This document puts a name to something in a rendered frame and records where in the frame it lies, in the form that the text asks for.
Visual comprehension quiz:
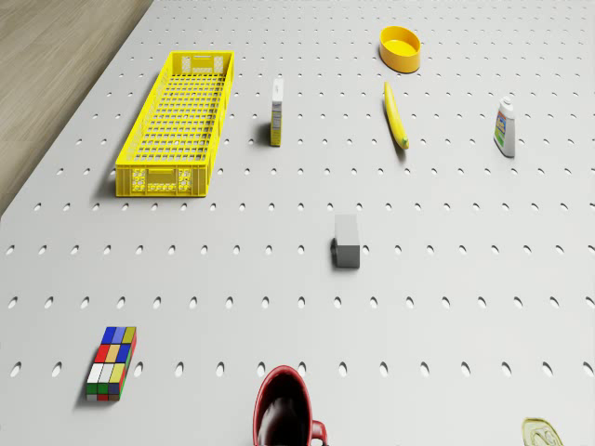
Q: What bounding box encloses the banana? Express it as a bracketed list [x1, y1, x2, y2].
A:
[383, 81, 411, 151]

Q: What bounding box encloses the grey cube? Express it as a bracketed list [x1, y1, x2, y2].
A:
[331, 214, 362, 269]

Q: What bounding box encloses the yellow and white box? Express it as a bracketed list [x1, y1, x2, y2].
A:
[270, 77, 284, 148]

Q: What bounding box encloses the yellow basket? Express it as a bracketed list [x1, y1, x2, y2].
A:
[114, 49, 236, 199]

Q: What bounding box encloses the yellow bowl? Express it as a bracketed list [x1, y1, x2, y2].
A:
[378, 25, 422, 74]

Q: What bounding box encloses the red mug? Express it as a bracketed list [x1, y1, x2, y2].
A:
[252, 364, 330, 446]

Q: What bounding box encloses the small white bottle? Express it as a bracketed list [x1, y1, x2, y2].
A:
[493, 96, 517, 159]

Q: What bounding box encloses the puzzle cube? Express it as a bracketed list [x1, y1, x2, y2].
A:
[85, 325, 138, 402]

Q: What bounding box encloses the flat-sided can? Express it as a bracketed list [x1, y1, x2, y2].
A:
[521, 416, 565, 446]

